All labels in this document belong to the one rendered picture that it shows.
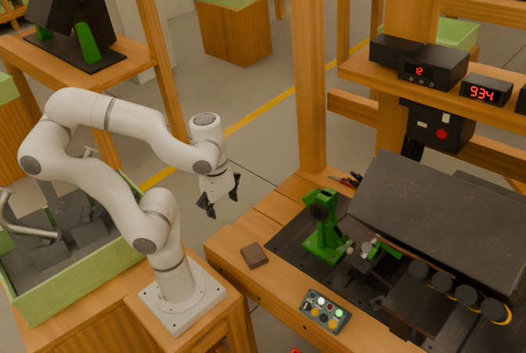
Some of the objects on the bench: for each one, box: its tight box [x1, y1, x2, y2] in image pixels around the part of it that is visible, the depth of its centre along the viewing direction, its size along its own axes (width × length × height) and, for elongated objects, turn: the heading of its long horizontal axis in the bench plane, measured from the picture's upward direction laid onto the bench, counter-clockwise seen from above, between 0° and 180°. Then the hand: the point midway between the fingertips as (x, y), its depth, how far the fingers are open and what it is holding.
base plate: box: [263, 192, 526, 353], centre depth 157 cm, size 42×110×2 cm, turn 55°
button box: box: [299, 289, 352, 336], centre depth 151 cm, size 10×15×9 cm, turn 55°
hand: (222, 206), depth 139 cm, fingers open, 8 cm apart
